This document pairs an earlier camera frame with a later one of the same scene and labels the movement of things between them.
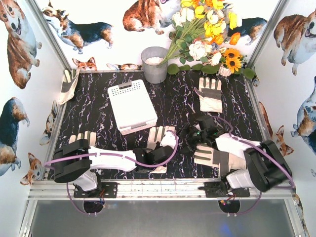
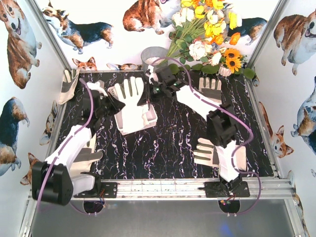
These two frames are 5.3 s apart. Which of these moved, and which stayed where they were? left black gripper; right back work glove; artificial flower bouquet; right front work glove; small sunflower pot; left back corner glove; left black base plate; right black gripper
Moved: right black gripper; left black gripper
Stayed: artificial flower bouquet; right back work glove; right front work glove; left black base plate; small sunflower pot; left back corner glove
